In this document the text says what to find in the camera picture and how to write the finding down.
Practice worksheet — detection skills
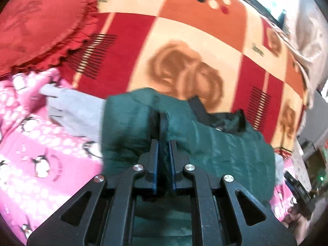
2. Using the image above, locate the red heart-shaped ruffled pillow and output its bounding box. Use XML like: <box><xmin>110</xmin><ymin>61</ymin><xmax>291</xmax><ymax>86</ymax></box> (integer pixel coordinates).
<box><xmin>0</xmin><ymin>0</ymin><xmax>100</xmax><ymax>75</ymax></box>

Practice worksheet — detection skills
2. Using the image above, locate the grey cloth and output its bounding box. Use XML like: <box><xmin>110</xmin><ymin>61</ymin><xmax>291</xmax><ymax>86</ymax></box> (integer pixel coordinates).
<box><xmin>41</xmin><ymin>84</ymin><xmax>107</xmax><ymax>142</ymax></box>

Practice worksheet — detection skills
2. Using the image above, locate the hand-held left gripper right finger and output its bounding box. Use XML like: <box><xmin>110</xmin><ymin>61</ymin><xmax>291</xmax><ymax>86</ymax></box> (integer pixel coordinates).
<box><xmin>169</xmin><ymin>140</ymin><xmax>297</xmax><ymax>246</ymax></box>

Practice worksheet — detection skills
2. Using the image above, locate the green quilted puffer jacket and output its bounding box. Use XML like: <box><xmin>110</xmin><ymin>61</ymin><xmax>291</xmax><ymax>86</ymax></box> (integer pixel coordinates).
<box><xmin>101</xmin><ymin>87</ymin><xmax>277</xmax><ymax>246</ymax></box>

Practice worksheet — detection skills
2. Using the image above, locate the rose print checked blanket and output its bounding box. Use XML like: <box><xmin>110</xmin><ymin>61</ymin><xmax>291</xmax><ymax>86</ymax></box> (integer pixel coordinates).
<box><xmin>59</xmin><ymin>0</ymin><xmax>310</xmax><ymax>155</ymax></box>

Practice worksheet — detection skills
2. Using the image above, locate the person's right hand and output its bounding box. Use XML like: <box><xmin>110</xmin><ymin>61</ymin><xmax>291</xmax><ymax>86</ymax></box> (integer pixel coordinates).
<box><xmin>286</xmin><ymin>206</ymin><xmax>312</xmax><ymax>236</ymax></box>

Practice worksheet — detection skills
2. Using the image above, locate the cream curtain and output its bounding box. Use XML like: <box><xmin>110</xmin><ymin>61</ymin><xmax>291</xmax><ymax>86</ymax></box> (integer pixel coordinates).
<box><xmin>280</xmin><ymin>0</ymin><xmax>328</xmax><ymax>94</ymax></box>

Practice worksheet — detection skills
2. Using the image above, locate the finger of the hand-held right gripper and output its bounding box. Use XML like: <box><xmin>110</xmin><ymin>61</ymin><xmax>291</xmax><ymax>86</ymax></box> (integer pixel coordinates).
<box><xmin>283</xmin><ymin>170</ymin><xmax>299</xmax><ymax>189</ymax></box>

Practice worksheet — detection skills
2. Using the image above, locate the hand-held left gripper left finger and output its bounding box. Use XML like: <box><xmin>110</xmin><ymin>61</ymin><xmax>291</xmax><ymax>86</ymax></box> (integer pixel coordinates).
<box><xmin>27</xmin><ymin>140</ymin><xmax>161</xmax><ymax>246</ymax></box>

